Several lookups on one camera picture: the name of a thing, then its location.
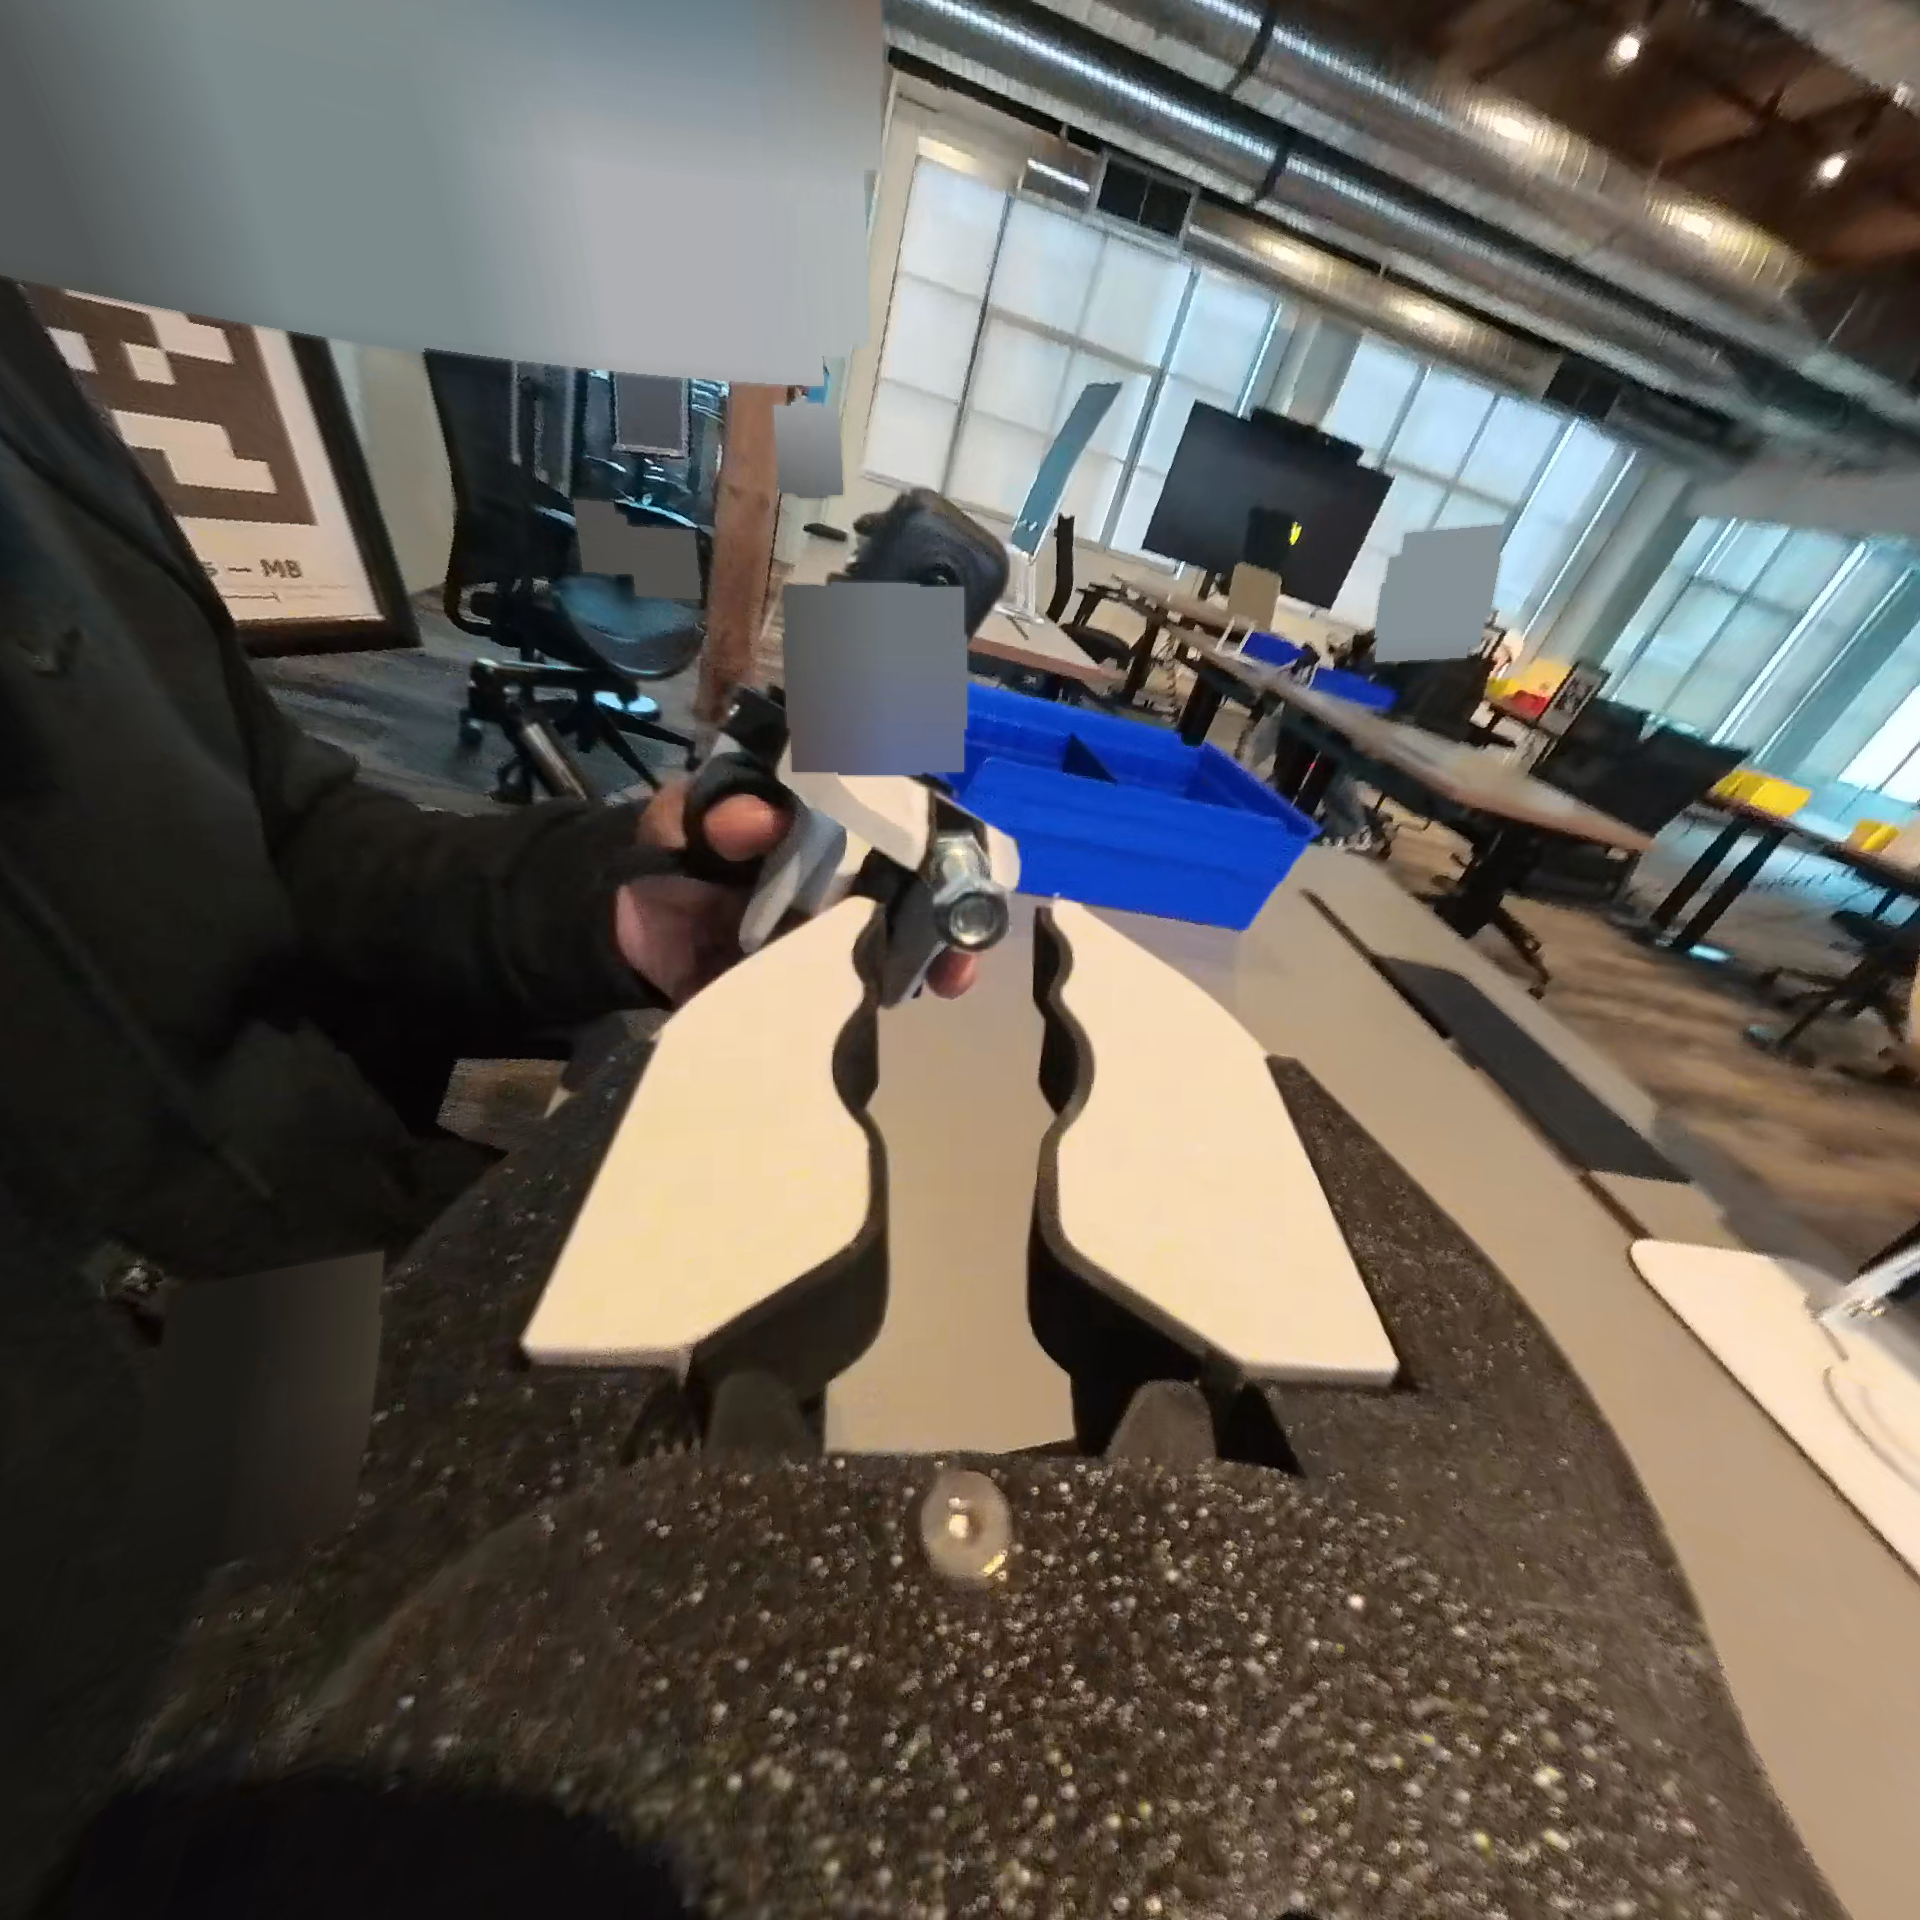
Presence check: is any long silver ceiling duct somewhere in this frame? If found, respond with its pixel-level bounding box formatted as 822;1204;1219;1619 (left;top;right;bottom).
886;0;1920;452

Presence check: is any white base document stand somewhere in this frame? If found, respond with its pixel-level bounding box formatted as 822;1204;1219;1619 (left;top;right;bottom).
1629;1216;1920;1582

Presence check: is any large black monitor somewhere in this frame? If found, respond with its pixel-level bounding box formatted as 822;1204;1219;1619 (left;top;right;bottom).
1142;403;1397;606

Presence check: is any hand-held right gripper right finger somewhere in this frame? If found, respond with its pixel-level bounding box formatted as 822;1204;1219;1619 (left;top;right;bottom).
1029;895;1403;1398

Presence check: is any person's left hand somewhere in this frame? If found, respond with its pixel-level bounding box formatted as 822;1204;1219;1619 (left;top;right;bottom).
616;775;798;1009

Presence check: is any metal bolt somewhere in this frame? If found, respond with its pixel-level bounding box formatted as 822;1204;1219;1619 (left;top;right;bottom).
918;832;1022;962

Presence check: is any large blue plastic bin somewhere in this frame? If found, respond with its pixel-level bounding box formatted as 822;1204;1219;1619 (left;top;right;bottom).
955;679;1316;933

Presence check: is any black mesh office chair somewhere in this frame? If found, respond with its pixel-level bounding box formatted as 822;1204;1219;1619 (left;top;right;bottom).
422;352;711;807

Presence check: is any long wooden desk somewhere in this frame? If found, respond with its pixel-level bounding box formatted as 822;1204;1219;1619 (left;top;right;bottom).
967;617;1659;991

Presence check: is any wooden support post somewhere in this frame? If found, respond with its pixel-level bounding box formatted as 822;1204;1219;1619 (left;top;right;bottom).
696;385;789;721

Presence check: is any person's black jacket torso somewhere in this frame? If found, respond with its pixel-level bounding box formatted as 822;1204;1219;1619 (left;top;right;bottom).
0;285;409;1920

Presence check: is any framed black white poster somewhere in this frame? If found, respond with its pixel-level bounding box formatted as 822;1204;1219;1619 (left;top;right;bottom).
17;285;422;656

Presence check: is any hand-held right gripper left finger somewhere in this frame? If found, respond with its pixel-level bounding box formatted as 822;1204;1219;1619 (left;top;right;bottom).
522;895;893;1387

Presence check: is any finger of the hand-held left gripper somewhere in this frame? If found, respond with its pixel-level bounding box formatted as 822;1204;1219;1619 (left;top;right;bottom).
811;772;1022;903

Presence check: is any clear tilted panel stand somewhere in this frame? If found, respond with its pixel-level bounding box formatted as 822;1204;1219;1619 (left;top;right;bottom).
1006;383;1128;560

